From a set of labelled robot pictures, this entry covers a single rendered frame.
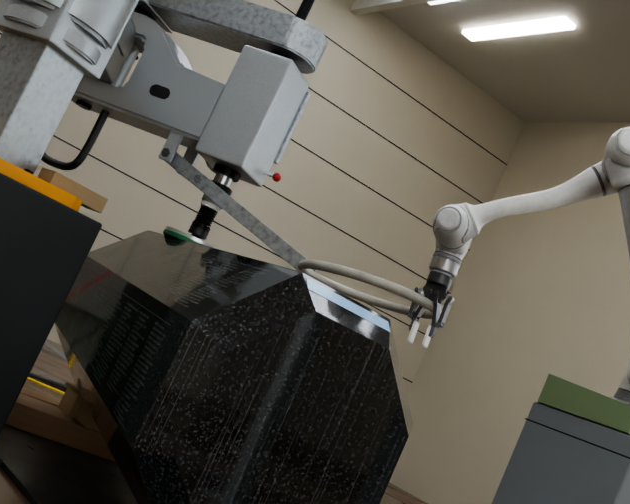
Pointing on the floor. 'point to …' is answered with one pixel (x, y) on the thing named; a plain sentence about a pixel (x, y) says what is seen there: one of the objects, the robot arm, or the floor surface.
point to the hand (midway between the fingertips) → (420, 335)
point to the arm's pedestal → (575, 463)
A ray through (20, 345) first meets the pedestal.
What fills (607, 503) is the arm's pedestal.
